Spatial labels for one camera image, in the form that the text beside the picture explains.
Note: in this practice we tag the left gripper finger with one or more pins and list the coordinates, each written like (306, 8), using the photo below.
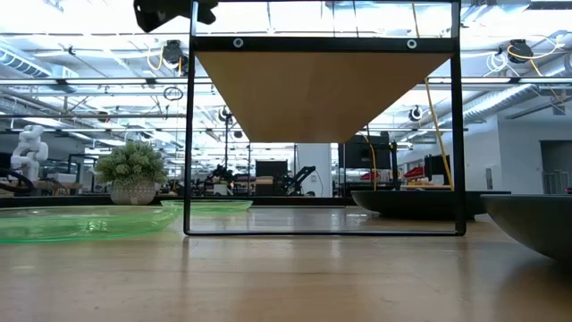
(156, 11)
(207, 11)

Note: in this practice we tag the green transparent plate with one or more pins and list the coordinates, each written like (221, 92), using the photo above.
(67, 223)
(214, 205)

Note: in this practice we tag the dark green plate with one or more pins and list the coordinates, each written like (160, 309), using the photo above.
(411, 205)
(536, 219)

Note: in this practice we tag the black background robot arm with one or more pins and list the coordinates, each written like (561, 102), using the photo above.
(220, 172)
(295, 181)

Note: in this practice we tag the green potted plant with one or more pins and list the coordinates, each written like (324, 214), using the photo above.
(132, 165)

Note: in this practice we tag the white humanoid robot figure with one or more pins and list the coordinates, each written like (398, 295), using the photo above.
(30, 149)

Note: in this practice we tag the black monitor on stand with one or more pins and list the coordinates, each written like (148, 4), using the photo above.
(357, 154)

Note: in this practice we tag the red background object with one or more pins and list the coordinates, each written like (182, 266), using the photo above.
(414, 173)

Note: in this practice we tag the wooden shelf black metal frame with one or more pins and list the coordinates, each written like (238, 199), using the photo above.
(313, 98)

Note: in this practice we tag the black aluminium table frame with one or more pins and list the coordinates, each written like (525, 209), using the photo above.
(53, 200)

